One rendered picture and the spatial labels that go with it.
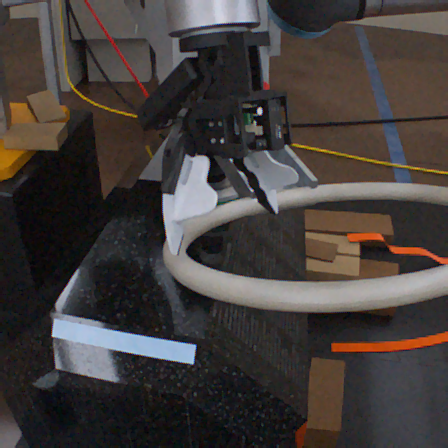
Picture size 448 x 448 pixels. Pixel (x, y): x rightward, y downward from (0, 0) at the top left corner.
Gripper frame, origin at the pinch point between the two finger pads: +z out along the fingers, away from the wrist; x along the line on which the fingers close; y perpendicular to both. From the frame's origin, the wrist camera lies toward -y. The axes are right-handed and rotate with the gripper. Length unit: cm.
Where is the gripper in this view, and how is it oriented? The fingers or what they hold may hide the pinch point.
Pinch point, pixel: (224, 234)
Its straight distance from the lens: 57.6
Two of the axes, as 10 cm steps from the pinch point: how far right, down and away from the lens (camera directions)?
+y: 7.3, 0.9, -6.8
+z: 1.2, 9.6, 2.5
